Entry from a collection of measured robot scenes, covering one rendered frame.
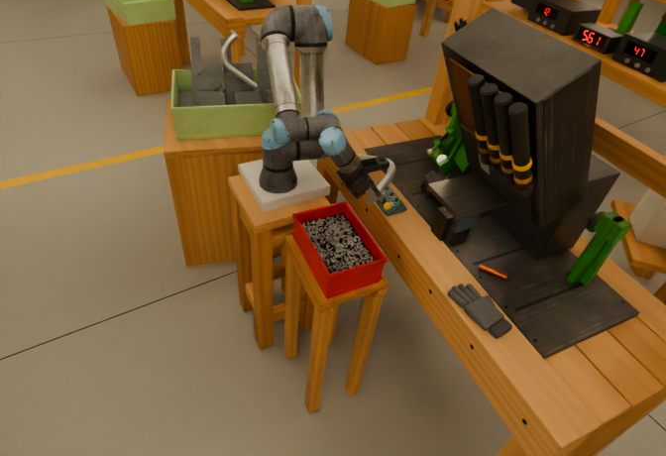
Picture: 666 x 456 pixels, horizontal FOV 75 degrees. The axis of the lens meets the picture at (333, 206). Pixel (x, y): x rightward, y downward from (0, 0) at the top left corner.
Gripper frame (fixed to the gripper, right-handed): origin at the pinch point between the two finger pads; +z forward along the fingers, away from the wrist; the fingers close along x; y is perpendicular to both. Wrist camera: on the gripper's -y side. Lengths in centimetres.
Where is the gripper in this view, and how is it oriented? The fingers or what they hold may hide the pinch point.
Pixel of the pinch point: (378, 193)
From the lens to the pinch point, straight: 155.8
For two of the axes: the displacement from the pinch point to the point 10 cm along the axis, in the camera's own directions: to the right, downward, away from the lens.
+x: 4.1, 6.2, -6.7
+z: 4.5, 5.0, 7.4
